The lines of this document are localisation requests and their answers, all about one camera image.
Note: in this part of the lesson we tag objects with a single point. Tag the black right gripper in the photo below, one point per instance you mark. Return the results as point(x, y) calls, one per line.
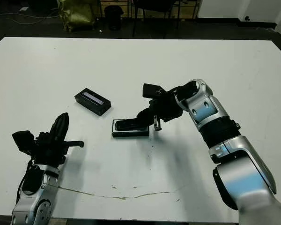
point(168, 106)

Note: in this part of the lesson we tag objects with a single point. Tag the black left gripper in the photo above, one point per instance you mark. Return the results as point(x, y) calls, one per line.
point(50, 152)

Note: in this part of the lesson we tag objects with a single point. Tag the black slim camera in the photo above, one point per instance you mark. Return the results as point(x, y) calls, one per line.
point(121, 124)

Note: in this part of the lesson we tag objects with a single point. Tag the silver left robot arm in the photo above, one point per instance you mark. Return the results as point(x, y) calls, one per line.
point(32, 206)

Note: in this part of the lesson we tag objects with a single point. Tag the black box with white insert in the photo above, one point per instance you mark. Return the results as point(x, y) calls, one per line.
point(131, 134)

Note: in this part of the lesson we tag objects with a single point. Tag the black box lid with print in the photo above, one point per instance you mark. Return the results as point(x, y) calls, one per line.
point(89, 103)

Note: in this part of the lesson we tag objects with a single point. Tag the black waste bin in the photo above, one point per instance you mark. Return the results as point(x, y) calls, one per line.
point(113, 17)

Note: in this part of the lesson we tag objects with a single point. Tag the black chair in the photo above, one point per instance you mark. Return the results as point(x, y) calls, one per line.
point(155, 5)

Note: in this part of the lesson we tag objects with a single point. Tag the yellow-green bag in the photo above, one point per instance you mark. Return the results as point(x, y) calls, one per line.
point(77, 14)

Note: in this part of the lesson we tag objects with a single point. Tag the white paper sheet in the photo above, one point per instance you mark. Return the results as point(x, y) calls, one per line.
point(24, 9)

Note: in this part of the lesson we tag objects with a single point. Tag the black round door stopper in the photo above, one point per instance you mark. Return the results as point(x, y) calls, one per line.
point(247, 18)

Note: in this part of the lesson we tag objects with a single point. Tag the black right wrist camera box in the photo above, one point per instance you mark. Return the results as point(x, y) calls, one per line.
point(153, 91)

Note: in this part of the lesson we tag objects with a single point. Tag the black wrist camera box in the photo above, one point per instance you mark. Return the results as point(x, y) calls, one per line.
point(23, 141)
point(153, 91)

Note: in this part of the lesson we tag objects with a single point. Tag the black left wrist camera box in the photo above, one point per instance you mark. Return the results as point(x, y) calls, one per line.
point(23, 141)

